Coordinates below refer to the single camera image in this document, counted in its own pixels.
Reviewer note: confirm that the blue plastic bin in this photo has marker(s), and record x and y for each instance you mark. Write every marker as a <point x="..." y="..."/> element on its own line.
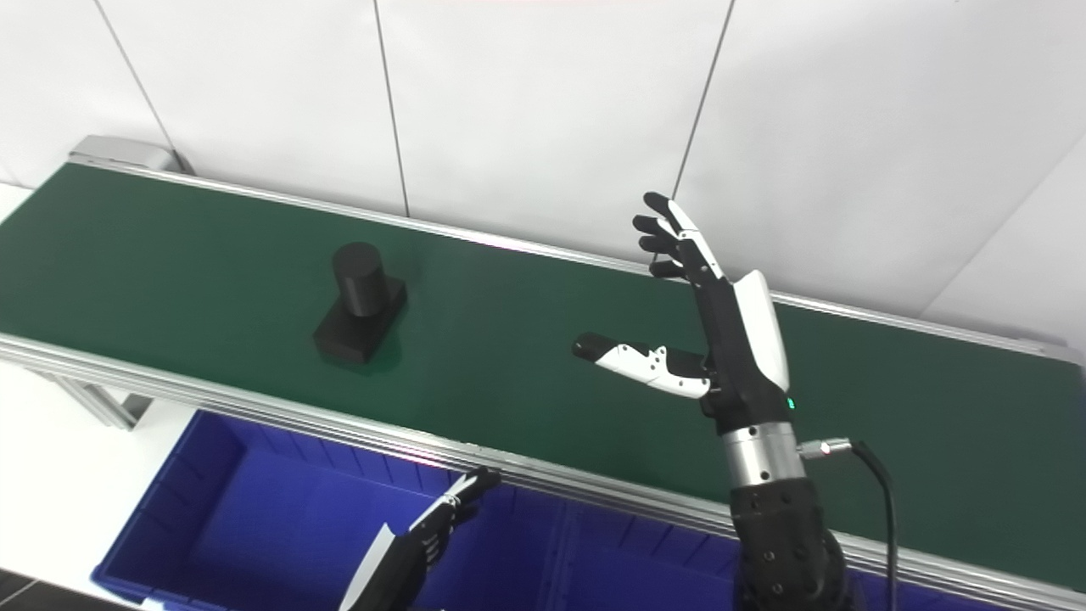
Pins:
<point x="662" y="568"/>
<point x="254" y="526"/>

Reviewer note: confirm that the green conveyor belt aluminium frame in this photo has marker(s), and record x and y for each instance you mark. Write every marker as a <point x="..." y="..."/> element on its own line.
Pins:
<point x="526" y="356"/>

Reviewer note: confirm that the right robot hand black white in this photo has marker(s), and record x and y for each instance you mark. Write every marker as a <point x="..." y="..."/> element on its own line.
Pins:
<point x="738" y="356"/>

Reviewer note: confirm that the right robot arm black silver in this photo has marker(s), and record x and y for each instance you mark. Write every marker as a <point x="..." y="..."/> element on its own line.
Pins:
<point x="776" y="526"/>

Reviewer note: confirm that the aluminium conveyor support leg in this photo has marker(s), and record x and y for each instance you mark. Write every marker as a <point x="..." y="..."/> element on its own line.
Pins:
<point x="93" y="399"/>

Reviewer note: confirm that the black cylinder-on-block part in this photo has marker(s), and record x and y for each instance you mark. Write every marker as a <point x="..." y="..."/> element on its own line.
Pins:
<point x="356" y="305"/>

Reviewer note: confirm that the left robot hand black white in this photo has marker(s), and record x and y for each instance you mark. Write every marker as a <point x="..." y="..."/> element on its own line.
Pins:
<point x="407" y="556"/>

